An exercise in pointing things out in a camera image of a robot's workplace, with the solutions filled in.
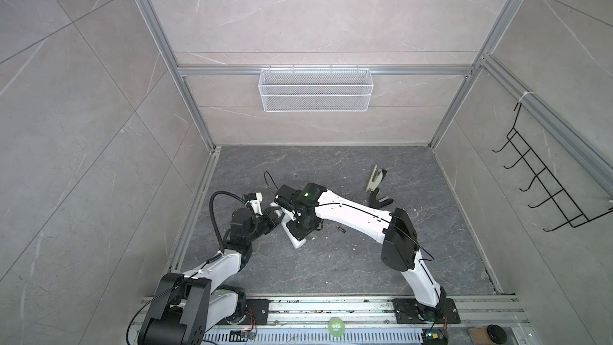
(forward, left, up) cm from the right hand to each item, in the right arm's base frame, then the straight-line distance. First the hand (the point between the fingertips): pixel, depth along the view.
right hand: (300, 231), depth 82 cm
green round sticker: (-27, -11, -9) cm, 31 cm away
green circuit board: (-30, -40, -9) cm, 51 cm away
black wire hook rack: (-8, -71, +24) cm, 75 cm away
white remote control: (0, +3, +10) cm, 11 cm away
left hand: (+8, +4, +5) cm, 11 cm away
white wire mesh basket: (+54, -7, +21) cm, 59 cm away
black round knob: (-30, -59, -9) cm, 67 cm away
